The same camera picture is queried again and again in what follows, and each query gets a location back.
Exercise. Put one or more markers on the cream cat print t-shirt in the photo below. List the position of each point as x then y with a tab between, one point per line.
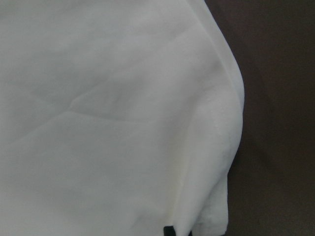
117	118

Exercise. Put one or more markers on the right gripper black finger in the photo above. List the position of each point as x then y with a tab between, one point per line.
168	231

